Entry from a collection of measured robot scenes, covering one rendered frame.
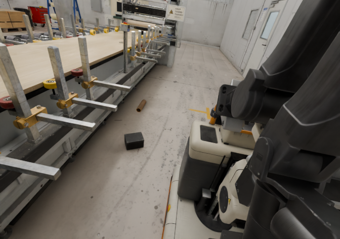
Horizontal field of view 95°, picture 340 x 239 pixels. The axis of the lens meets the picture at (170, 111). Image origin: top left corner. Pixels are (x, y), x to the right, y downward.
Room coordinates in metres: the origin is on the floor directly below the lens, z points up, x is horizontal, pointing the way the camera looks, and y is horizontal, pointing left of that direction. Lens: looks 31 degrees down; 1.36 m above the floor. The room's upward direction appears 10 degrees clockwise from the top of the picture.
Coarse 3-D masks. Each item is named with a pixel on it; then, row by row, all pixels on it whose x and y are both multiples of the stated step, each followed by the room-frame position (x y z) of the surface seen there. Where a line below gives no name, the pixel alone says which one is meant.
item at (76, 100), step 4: (52, 96) 0.84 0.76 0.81; (56, 96) 0.84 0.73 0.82; (72, 100) 0.83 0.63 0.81; (76, 100) 0.83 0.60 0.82; (80, 100) 0.84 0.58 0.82; (84, 100) 0.85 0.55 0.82; (88, 100) 0.85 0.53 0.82; (80, 104) 0.83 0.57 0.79; (84, 104) 0.83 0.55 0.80; (88, 104) 0.83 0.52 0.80; (92, 104) 0.83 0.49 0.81; (96, 104) 0.83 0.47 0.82; (100, 104) 0.83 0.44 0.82; (104, 104) 0.84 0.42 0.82; (108, 104) 0.85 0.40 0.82; (100, 108) 0.82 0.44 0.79; (104, 108) 0.82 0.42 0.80; (108, 108) 0.82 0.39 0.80; (112, 108) 0.82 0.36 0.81; (116, 108) 0.84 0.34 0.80
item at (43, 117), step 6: (12, 114) 0.59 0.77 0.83; (42, 114) 0.60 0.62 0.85; (48, 114) 0.61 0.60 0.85; (42, 120) 0.58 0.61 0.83; (48, 120) 0.58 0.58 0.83; (54, 120) 0.58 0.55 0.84; (60, 120) 0.58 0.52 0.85; (66, 120) 0.59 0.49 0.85; (72, 120) 0.59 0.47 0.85; (78, 120) 0.60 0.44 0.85; (72, 126) 0.57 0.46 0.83; (78, 126) 0.57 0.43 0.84; (84, 126) 0.57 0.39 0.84; (90, 126) 0.57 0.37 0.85
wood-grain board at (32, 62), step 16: (112, 32) 3.42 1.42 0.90; (128, 32) 3.84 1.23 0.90; (16, 48) 1.39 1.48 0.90; (32, 48) 1.48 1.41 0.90; (64, 48) 1.67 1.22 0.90; (96, 48) 1.90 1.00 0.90; (112, 48) 2.05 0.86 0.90; (128, 48) 2.27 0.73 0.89; (16, 64) 1.03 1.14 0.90; (32, 64) 1.08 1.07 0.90; (48, 64) 1.14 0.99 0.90; (64, 64) 1.20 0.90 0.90; (80, 64) 1.26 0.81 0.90; (0, 80) 0.77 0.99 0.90; (32, 80) 0.83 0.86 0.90; (0, 96) 0.62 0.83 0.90
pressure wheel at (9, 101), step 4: (8, 96) 0.62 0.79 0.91; (0, 100) 0.58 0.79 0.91; (4, 100) 0.59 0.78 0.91; (8, 100) 0.59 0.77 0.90; (0, 104) 0.57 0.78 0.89; (4, 104) 0.57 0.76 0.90; (8, 104) 0.57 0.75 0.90; (12, 104) 0.58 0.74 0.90; (4, 108) 0.57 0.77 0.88; (8, 108) 0.57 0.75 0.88; (12, 108) 0.58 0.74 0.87; (16, 116) 0.60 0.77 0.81
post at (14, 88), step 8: (0, 48) 0.55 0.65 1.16; (0, 56) 0.54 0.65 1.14; (8, 56) 0.57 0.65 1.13; (0, 64) 0.54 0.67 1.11; (8, 64) 0.56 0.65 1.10; (0, 72) 0.54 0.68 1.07; (8, 72) 0.55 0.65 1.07; (16, 72) 0.58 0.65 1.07; (8, 80) 0.54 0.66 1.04; (16, 80) 0.56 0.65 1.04; (8, 88) 0.54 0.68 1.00; (16, 88) 0.55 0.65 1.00; (16, 96) 0.54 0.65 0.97; (24, 96) 0.57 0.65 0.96; (16, 104) 0.54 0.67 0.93; (24, 104) 0.56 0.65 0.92; (24, 112) 0.55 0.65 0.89; (24, 128) 0.54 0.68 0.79; (32, 128) 0.55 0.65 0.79; (32, 136) 0.54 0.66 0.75
